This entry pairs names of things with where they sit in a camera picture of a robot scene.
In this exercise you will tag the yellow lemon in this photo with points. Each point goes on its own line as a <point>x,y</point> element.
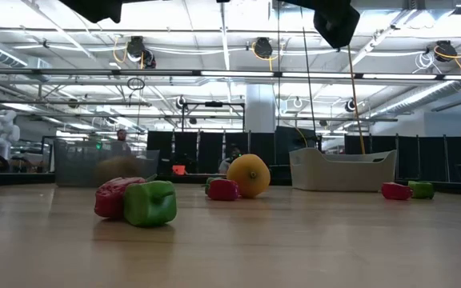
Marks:
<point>116,172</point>
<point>250,174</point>

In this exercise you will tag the red toy bell pepper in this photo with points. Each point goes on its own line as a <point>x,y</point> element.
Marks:
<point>394,191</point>
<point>108,198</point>
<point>222,190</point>

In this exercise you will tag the green toy bell pepper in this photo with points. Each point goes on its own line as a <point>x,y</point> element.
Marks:
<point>209,184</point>
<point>422,190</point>
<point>150,204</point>

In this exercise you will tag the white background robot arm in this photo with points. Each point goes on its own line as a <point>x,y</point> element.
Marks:
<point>4,128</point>

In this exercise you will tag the long ceiling light bar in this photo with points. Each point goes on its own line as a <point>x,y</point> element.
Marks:
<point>234,73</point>

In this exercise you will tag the white building column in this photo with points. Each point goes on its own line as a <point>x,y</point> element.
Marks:
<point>260,108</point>

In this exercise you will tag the dark teal partition panel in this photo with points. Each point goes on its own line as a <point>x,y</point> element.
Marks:
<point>294,140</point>

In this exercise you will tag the person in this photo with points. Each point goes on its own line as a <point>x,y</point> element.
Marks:
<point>121,140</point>
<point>228,162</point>

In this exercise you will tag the light grey plastic basket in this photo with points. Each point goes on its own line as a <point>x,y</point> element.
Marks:
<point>334,172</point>

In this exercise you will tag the brown translucent basket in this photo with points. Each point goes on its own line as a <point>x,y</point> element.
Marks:
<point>70,168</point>

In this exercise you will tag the orange box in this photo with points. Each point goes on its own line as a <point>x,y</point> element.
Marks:
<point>179,170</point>

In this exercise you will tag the black background gantry frame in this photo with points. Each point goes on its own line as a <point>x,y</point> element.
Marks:
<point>214,104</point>

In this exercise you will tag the black partition wall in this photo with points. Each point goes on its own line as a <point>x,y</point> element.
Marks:
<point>210,150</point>
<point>430,156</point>

